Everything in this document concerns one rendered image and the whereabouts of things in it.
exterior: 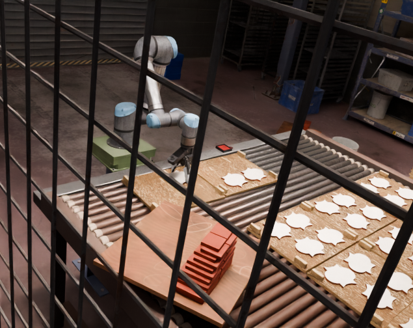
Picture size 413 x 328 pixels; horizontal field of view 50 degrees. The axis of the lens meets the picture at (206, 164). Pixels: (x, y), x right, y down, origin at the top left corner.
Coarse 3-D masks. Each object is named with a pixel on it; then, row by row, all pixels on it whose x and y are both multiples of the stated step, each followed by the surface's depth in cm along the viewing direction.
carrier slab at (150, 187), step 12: (180, 168) 248; (144, 180) 229; (156, 180) 231; (204, 180) 240; (144, 192) 219; (156, 192) 221; (168, 192) 223; (204, 192) 229; (216, 192) 231; (180, 204) 215; (192, 204) 217
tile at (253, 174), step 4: (248, 168) 260; (244, 172) 254; (248, 172) 255; (252, 172) 256; (256, 172) 256; (260, 172) 257; (244, 176) 251; (248, 176) 251; (252, 176) 251; (256, 176) 252; (260, 176) 253; (264, 176) 254; (252, 180) 249; (260, 180) 249
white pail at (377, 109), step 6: (378, 90) 663; (372, 96) 657; (378, 96) 644; (384, 96) 638; (390, 96) 640; (372, 102) 654; (378, 102) 646; (384, 102) 643; (372, 108) 655; (378, 108) 649; (384, 108) 648; (372, 114) 656; (378, 114) 652; (384, 114) 656
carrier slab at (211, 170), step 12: (228, 156) 272; (240, 156) 274; (204, 168) 253; (216, 168) 255; (228, 168) 258; (240, 168) 260; (252, 168) 263; (216, 180) 242; (264, 180) 252; (276, 180) 255; (228, 192) 234; (240, 192) 237
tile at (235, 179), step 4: (224, 176) 246; (228, 176) 246; (232, 176) 247; (236, 176) 248; (240, 176) 249; (224, 180) 242; (228, 180) 242; (232, 180) 243; (236, 180) 244; (240, 180) 245; (244, 180) 246; (228, 184) 239; (232, 184) 239; (236, 184) 240; (240, 184) 241
